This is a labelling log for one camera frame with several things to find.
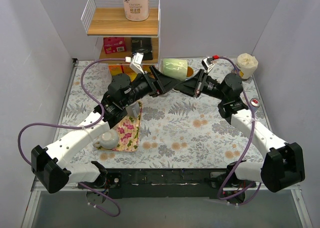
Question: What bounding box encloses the blue butterfly ceramic mug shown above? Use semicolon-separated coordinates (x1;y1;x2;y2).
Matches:
186;66;194;80

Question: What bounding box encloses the light green mug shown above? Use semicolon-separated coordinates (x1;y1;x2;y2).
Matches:
160;58;188;81

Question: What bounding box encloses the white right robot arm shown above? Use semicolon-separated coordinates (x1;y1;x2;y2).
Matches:
175;70;305;192

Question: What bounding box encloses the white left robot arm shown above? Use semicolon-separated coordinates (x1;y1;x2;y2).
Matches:
31;66;180;193

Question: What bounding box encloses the grey-blue mug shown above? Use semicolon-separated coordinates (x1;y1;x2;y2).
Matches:
125;102;141;118

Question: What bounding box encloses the white ceramic mug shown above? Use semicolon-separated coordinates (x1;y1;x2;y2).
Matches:
93;129;120;150

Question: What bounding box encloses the yellow box middle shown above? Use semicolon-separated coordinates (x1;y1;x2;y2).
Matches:
122;65;134;74

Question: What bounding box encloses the yellow box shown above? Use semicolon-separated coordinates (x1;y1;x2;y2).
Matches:
108;65;123;76
122;65;134;74

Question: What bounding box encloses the black coffee bag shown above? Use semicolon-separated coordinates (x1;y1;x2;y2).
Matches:
131;37;153;61

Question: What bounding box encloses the floral tablecloth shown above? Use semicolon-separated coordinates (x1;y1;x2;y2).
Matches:
51;57;276;170

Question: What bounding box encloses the yellow box left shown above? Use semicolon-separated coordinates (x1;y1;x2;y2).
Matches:
108;65;123;76

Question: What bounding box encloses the floral serving tray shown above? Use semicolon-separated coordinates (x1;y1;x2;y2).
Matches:
98;101;143;152

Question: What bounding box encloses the cartoon jar with cloth lid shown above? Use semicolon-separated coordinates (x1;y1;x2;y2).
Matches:
231;53;259;80

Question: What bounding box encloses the red tissue box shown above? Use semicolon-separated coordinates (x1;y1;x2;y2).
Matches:
103;37;127;54

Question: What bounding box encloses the wrapped toilet paper roll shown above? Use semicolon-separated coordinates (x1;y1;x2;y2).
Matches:
123;0;150;22

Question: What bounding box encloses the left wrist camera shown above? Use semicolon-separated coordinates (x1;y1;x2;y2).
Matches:
125;53;145;74

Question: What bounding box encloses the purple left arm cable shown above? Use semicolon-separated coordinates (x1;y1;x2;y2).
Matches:
17;57;132;217

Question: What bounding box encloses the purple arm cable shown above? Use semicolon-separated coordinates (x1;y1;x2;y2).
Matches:
216;55;262;206
17;57;132;217

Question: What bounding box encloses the wooden wire shelf rack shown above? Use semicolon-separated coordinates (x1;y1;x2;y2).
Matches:
81;0;161;72

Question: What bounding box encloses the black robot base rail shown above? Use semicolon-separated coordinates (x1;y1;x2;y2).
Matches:
77;166;258;203

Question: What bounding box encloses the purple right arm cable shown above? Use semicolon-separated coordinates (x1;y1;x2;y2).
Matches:
216;55;262;206

